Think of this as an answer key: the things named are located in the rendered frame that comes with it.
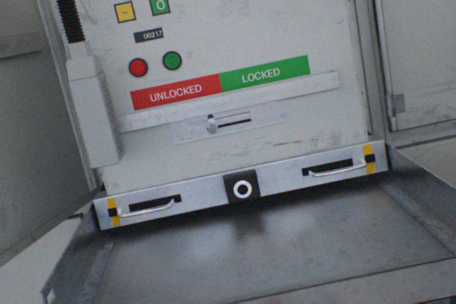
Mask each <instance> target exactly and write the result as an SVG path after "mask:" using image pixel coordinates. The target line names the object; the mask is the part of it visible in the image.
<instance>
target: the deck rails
mask: <svg viewBox="0 0 456 304"><path fill-rule="evenodd" d="M384 143H385V150H386V157H387V166H388V170H387V171H383V172H378V173H374V174H367V176H368V177H369V178H370V179H371V180H372V181H373V182H374V183H376V184H377V185H378V186H379V187H380V188H381V189H382V190H383V191H385V192H386V193H387V194H388V195H389V196H390V197H391V198H392V199H393V200H394V201H395V202H396V203H397V204H398V205H399V207H401V208H402V209H404V210H405V211H406V212H407V213H408V214H409V215H410V216H411V217H412V218H414V219H415V220H416V221H417V222H418V223H419V224H420V225H421V226H422V227H423V228H424V229H426V230H427V231H428V232H429V233H430V234H431V235H433V236H434V237H435V238H436V239H437V240H438V241H439V242H440V244H442V245H443V246H444V247H445V248H446V249H447V250H448V251H449V252H451V253H452V254H453V255H454V256H455V257H456V188H455V187H454V186H452V185H451V184H450V183H449V182H447V181H446V180H444V179H443V178H441V177H439V176H438V175H437V174H434V173H433V172H431V171H430V170H428V169H427V168H425V167H424V166H422V165H421V164H419V163H417V162H416V161H415V160H413V159H411V158H410V157H409V156H406V155H405V154H403V153H402V152H400V151H399V150H397V149H396V148H394V147H393V146H391V145H389V144H388V143H386V142H385V141H384ZM93 200H94V199H93ZM93 200H92V203H91V204H90V206H89V208H88V209H87V211H86V213H85V214H84V216H83V219H82V221H81V222H80V224H79V225H78V226H77V228H76V230H75V232H74V234H73V236H72V237H71V239H70V241H69V242H68V244H67V246H66V248H65V249H64V252H63V253H62V255H61V257H60V258H59V260H58V261H57V264H56V265H55V267H54V269H53V270H52V272H51V274H50V276H49V278H48V279H47V281H46V283H45V285H44V286H43V288H42V290H40V293H39V294H40V297H41V301H42V303H43V304H49V302H48V296H49V293H50V291H51V290H52V294H53V296H54V297H53V299H52V302H51V303H50V304H93V303H94V299H95V297H96V294H97V292H98V288H99V286H100V282H101V279H102V278H103V276H104V274H105V270H106V268H107V265H108V262H109V259H110V257H111V253H112V251H113V248H114V245H115V242H116V239H117V236H118V233H119V230H120V228H121V226H118V227H112V228H108V229H104V230H101V229H100V224H99V221H98V217H97V216H96V215H95V212H94V211H95V206H94V202H93Z"/></svg>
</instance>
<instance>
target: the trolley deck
mask: <svg viewBox="0 0 456 304"><path fill-rule="evenodd" d="M451 297H456V256H454V255H453V254H452V253H451V252H449V251H448V250H447V249H446V248H445V247H444V246H443V245H442V244H440V242H439V241H438V240H437V239H436V238H435V237H434V236H433V235H431V234H430V233H429V232H428V231H427V230H426V229H424V228H423V227H422V226H421V225H420V224H419V223H418V222H417V221H416V220H415V219H414V218H412V217H411V216H410V215H409V214H408V213H407V212H406V211H405V210H404V209H402V208H401V207H399V205H398V204H397V203H396V202H395V201H394V200H393V199H392V198H391V197H390V196H389V195H388V194H387V193H386V192H385V191H383V190H382V189H381V188H380V187H379V186H378V185H377V184H376V183H374V182H373V181H372V180H371V179H370V178H369V177H368V176H367V175H364V176H357V177H353V178H348V179H344V180H338V181H334V182H331V183H324V184H321V185H315V186H311V187H305V188H301V189H295V190H292V191H285V192H282V193H276V194H272V195H266V196H263V197H260V198H256V199H250V200H246V201H242V202H236V203H232V204H223V205H220V206H214V207H210V208H204V209H201V210H194V211H190V212H185V213H181V214H175V215H172V216H165V217H161V218H156V219H152V220H148V221H141V222H138V223H132V224H128V225H122V226H121V228H120V230H119V233H118V236H117V239H116V242H115V245H114V248H113V251H112V253H111V257H110V259H109V262H108V265H107V268H106V270H105V273H104V276H103V278H102V279H101V282H100V286H99V288H98V292H97V294H96V297H95V299H94V303H93V304H421V303H428V302H431V301H437V300H441V299H447V298H451Z"/></svg>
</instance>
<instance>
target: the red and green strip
mask: <svg viewBox="0 0 456 304"><path fill-rule="evenodd" d="M305 75H311V73H310V69H309V61H308V57H307V55H305V56H299V57H296V58H289V59H285V60H280V61H276V62H270V63H266V64H260V65H256V66H250V67H246V68H243V69H237V70H233V71H227V72H224V73H217V74H213V75H208V76H204V77H198V78H194V79H188V80H184V81H178V82H175V83H169V84H165V85H159V86H155V87H152V88H145V89H141V90H135V91H131V92H130V97H131V100H132V102H133V105H134V110H135V111H137V110H141V109H148V108H151V107H157V106H161V105H167V104H170V103H174V102H180V101H184V100H190V99H194V98H200V97H203V96H209V95H213V94H220V93H223V92H229V91H233V90H238V89H242V88H249V87H252V86H258V85H262V84H266V83H271V82H275V81H281V80H285V79H291V78H295V77H301V76H305Z"/></svg>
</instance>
